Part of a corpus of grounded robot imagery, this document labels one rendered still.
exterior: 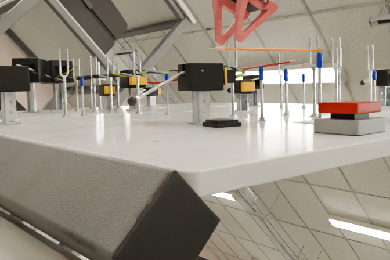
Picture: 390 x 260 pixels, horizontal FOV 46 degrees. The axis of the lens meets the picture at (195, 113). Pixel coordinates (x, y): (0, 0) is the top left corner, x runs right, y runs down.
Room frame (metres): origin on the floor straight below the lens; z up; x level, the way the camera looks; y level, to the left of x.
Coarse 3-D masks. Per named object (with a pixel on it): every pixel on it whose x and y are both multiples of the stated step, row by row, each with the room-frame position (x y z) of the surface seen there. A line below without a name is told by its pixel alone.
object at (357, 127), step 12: (324, 120) 0.42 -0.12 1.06; (336, 120) 0.41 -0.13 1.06; (348, 120) 0.40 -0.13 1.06; (360, 120) 0.39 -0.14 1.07; (372, 120) 0.39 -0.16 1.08; (384, 120) 0.41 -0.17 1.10; (324, 132) 0.43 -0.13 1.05; (336, 132) 0.41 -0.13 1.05; (348, 132) 0.40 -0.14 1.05; (360, 132) 0.39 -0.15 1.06; (372, 132) 0.40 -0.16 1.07
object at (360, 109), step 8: (320, 104) 0.42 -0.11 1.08; (328, 104) 0.41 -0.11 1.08; (336, 104) 0.40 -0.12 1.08; (344, 104) 0.40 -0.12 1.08; (352, 104) 0.39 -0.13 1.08; (360, 104) 0.38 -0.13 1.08; (368, 104) 0.39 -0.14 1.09; (376, 104) 0.40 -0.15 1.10; (320, 112) 0.42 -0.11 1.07; (328, 112) 0.42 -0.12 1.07; (336, 112) 0.41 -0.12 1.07; (344, 112) 0.40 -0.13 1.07; (352, 112) 0.39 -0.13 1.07; (360, 112) 0.39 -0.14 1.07; (368, 112) 0.39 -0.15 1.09; (376, 112) 0.40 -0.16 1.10
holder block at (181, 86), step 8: (184, 64) 0.59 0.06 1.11; (192, 64) 0.57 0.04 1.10; (200, 64) 0.57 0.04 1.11; (208, 64) 0.57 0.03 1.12; (216, 64) 0.57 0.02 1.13; (192, 72) 0.57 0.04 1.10; (200, 72) 0.57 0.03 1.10; (208, 72) 0.58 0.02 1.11; (216, 72) 0.58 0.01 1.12; (184, 80) 0.59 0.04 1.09; (192, 80) 0.57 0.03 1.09; (200, 80) 0.58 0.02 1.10; (208, 80) 0.58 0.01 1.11; (216, 80) 0.58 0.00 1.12; (184, 88) 0.60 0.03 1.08; (192, 88) 0.58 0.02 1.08; (200, 88) 0.58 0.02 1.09; (208, 88) 0.58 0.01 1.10; (216, 88) 0.59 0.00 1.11
